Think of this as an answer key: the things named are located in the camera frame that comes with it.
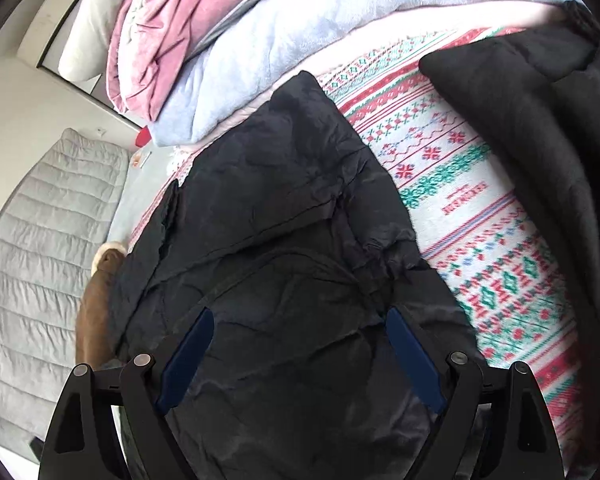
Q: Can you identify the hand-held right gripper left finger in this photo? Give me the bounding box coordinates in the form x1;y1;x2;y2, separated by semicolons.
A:
39;307;216;480

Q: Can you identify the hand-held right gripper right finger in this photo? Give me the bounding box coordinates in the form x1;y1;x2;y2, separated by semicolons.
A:
385;305;566;480

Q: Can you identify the black puffer jacket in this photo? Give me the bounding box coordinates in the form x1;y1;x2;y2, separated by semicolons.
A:
107;71;486;480

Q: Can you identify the brown coat with fur trim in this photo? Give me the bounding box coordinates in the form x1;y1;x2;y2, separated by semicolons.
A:
75;242;131;366

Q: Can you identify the red green patterned blanket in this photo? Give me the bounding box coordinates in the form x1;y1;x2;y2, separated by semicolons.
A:
167;25;583;480

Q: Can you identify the grey quilted headboard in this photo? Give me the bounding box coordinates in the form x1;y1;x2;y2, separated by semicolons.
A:
0;127;131;441

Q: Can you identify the pink plush blanket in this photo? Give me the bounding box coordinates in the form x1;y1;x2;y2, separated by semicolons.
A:
106;0;341;123

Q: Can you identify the lavender fleece blanket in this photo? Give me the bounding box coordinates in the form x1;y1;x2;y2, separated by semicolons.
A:
150;0;588;147

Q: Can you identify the white pillow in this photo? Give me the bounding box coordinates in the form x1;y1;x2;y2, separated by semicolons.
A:
57;0;131;83

